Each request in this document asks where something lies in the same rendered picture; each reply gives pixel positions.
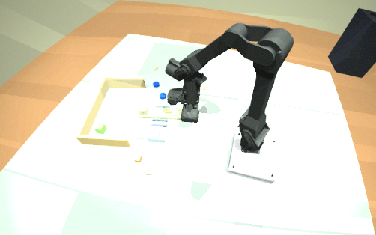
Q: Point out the small brown cube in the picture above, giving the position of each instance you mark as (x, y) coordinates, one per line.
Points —
(138, 159)

